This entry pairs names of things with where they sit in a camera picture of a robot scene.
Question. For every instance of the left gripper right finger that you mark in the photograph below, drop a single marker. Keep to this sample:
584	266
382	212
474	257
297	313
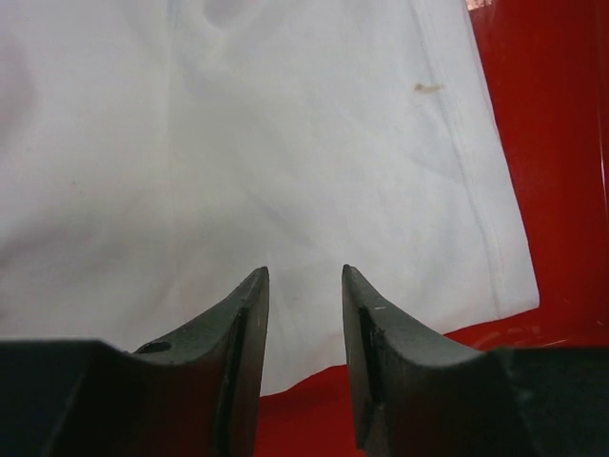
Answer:
415	392

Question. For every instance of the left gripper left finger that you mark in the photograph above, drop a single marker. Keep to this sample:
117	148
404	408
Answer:
192	392

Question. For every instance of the white t-shirt daisy print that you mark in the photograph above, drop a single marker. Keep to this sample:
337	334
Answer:
154	153

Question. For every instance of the red plastic bin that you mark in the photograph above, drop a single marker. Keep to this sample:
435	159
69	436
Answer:
547	190

